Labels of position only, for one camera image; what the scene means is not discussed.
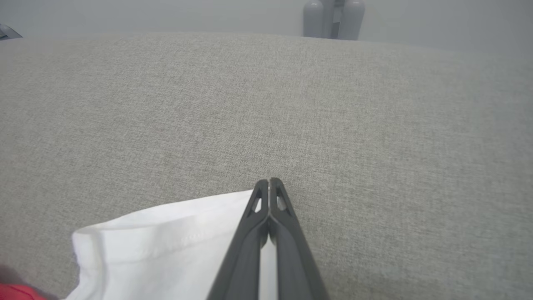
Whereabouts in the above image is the red and white jersey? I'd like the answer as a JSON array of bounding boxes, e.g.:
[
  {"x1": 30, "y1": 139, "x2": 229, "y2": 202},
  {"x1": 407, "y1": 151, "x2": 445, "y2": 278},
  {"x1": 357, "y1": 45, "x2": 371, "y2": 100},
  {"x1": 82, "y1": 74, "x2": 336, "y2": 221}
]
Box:
[{"x1": 0, "y1": 190, "x2": 277, "y2": 300}]

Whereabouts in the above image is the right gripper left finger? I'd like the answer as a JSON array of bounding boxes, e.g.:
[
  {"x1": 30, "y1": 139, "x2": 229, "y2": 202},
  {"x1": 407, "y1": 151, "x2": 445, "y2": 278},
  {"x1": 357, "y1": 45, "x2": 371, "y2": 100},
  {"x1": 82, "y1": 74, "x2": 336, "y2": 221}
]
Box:
[{"x1": 207, "y1": 179, "x2": 270, "y2": 300}]

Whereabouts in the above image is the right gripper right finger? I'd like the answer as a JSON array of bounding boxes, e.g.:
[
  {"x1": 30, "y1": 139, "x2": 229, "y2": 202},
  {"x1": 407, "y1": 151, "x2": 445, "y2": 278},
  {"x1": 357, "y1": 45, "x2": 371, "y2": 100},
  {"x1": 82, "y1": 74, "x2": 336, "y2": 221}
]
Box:
[{"x1": 269, "y1": 177, "x2": 330, "y2": 300}]

